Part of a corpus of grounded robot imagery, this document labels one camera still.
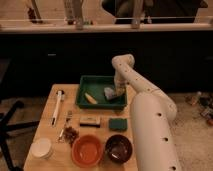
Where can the brown dried food pile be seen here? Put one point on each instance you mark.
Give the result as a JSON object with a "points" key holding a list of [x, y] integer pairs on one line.
{"points": [[70, 135]]}

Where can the black office chair base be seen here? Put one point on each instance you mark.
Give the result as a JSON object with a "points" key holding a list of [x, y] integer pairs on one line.
{"points": [[5, 128]]}

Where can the white handled brush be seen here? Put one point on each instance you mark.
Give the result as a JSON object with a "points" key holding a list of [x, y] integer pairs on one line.
{"points": [[60, 98]]}

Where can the white lidded container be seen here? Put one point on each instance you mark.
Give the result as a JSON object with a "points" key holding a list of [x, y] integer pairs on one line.
{"points": [[41, 148]]}

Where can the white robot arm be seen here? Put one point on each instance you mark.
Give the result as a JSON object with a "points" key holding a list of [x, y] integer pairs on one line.
{"points": [[151, 111]]}

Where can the dark purple bowl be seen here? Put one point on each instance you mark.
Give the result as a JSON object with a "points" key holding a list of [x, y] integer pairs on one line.
{"points": [[118, 148]]}

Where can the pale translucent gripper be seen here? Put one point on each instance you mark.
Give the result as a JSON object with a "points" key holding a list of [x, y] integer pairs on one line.
{"points": [[120, 88]]}

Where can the orange bowl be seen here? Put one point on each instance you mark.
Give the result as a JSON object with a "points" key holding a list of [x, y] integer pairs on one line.
{"points": [[87, 151]]}

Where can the green sponge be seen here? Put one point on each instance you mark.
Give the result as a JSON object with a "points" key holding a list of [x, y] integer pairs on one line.
{"points": [[118, 124]]}

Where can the yellow banana piece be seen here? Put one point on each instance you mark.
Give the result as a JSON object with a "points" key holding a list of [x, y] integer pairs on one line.
{"points": [[90, 99]]}

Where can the green plastic tray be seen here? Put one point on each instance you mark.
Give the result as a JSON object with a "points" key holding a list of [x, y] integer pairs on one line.
{"points": [[94, 86]]}

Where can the grey towel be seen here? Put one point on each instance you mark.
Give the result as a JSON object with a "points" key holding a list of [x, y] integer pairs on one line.
{"points": [[110, 93]]}

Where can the dark rectangular eraser block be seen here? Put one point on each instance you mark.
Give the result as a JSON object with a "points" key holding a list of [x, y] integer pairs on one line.
{"points": [[90, 121]]}

